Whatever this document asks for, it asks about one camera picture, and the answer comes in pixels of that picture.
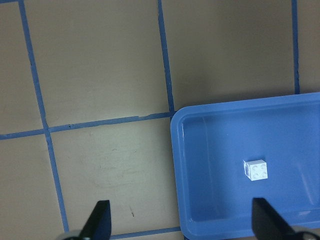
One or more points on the blue plastic tray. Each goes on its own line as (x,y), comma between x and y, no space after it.
(226,154)

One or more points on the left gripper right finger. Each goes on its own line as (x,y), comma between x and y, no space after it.
(267,224)

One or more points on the white block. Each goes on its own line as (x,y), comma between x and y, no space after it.
(255,170)

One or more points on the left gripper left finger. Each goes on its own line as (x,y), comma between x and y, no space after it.
(99,224)

